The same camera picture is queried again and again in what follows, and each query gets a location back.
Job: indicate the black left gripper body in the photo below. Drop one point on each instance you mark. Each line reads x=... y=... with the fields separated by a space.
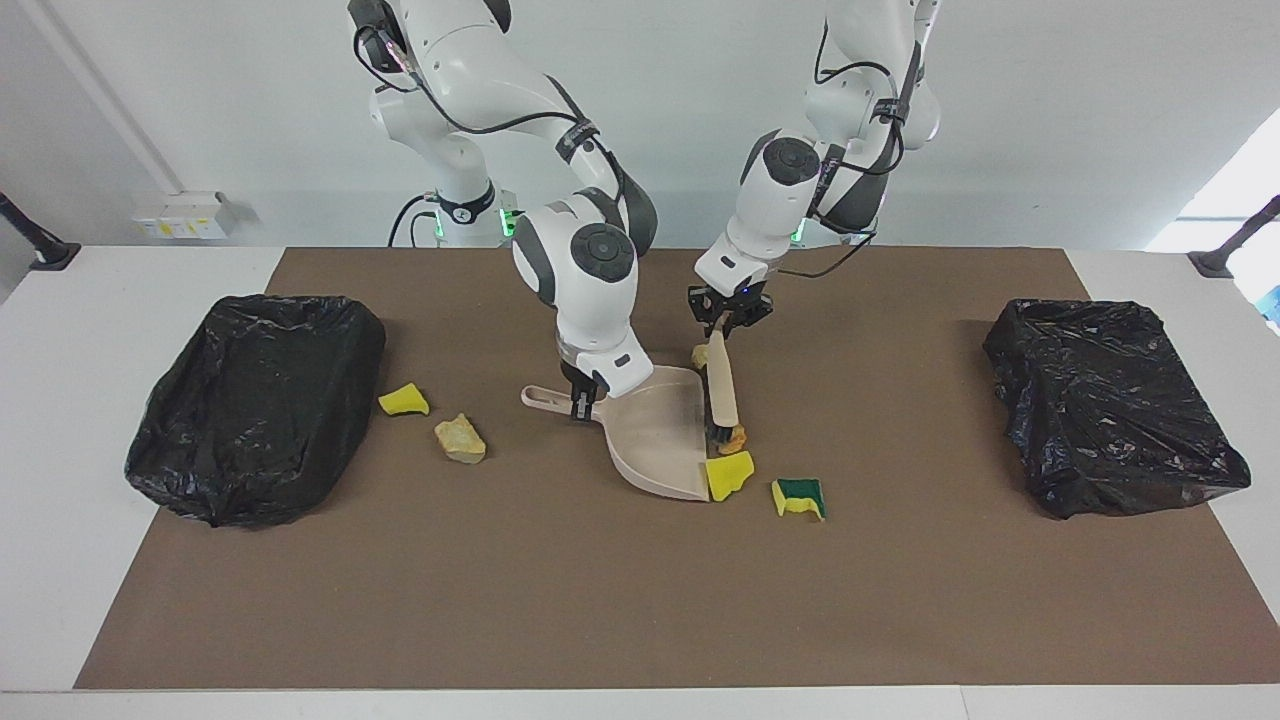
x=730 y=303

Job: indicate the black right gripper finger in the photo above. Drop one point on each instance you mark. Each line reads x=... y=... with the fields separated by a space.
x=581 y=407

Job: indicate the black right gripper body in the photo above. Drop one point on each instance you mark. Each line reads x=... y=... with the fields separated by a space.
x=578 y=382

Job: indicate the beige torn sponge chunk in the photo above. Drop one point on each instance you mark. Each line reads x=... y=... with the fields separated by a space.
x=699 y=355
x=460 y=440

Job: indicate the beige hand brush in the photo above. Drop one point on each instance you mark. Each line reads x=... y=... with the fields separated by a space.
x=722 y=385

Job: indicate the beige plastic dustpan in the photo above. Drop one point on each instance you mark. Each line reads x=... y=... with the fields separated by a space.
x=655 y=430

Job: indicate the orange white sponge chunk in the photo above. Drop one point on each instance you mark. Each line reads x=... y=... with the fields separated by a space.
x=738 y=438

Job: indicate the yellow sponge piece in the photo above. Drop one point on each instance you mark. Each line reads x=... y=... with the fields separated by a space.
x=728 y=477

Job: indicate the small yellow sponge scrap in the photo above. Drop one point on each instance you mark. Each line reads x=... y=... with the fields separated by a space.
x=403 y=401

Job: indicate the green and yellow sponge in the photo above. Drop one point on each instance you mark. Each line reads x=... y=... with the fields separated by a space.
x=799 y=492

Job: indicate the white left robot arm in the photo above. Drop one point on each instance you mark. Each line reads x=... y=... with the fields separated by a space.
x=780 y=200

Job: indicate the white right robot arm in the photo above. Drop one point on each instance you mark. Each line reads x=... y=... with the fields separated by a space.
x=590 y=290

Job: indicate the black bag lined bin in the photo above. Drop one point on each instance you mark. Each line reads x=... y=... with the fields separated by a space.
x=260 y=410
x=1110 y=410

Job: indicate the brown table mat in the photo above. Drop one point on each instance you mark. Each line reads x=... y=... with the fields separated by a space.
x=500 y=600

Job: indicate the black clamp stand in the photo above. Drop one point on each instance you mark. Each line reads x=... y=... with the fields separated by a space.
x=1215 y=262
x=45 y=250

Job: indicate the blue object at edge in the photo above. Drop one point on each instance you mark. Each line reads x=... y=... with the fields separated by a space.
x=1273 y=305

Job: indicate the white wall socket box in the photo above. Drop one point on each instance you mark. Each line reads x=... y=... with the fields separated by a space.
x=180 y=215

